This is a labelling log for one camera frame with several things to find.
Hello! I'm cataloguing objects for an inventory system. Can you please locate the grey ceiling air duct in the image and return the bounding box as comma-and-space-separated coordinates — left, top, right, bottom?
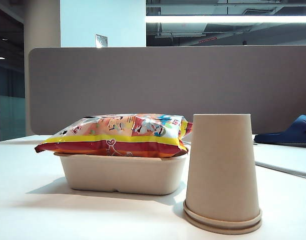
155, 22, 263, 38

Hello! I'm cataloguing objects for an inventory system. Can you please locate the shiny metal wall plate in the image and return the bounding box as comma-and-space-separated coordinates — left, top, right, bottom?
95, 34, 109, 48

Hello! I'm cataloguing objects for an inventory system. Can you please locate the flat white board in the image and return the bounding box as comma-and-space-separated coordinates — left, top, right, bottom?
253, 144, 306, 180

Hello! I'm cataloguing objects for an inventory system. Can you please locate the dark blue slipper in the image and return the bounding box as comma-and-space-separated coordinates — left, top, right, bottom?
253, 114, 306, 148

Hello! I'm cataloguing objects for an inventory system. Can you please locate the beige pulp food box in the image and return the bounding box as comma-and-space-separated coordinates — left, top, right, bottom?
53, 149, 188, 196

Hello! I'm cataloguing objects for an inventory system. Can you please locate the beige round column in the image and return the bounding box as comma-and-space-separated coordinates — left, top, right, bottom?
23, 0, 61, 137

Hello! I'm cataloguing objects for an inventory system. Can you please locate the upside-down brown paper cup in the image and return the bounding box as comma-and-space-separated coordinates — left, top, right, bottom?
184, 113, 263, 223

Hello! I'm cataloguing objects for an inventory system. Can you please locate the colourful chips bag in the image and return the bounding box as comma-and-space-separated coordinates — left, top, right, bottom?
34, 113, 194, 159

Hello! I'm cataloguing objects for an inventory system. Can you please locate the grey fabric desk divider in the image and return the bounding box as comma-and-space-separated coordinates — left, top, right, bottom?
28, 45, 306, 137

